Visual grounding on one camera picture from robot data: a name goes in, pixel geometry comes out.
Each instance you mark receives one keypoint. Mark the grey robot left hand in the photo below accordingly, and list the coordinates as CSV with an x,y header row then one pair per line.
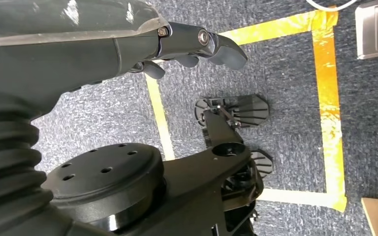
x,y
62,49

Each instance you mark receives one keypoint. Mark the yellow floor tape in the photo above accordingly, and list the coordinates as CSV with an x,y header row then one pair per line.
x,y
327,97

